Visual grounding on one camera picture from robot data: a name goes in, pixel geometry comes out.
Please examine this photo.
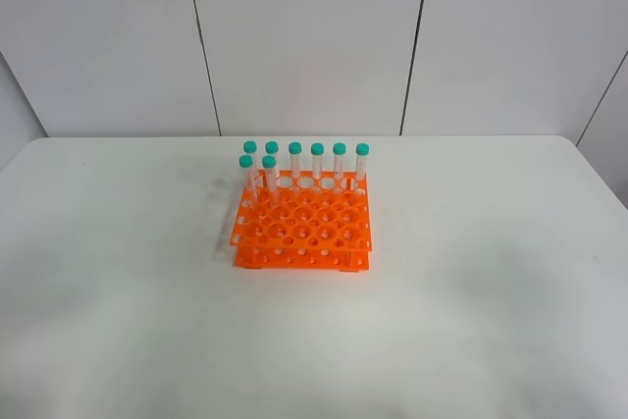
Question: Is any second row tube far left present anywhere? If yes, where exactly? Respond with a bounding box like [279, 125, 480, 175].
[238, 154, 257, 204]

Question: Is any test tube with teal cap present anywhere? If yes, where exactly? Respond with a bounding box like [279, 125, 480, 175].
[262, 154, 279, 205]

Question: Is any orange test tube rack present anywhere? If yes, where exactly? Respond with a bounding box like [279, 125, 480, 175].
[230, 170, 373, 272]

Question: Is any back row tube far right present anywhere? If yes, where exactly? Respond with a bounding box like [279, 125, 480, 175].
[354, 142, 370, 194]

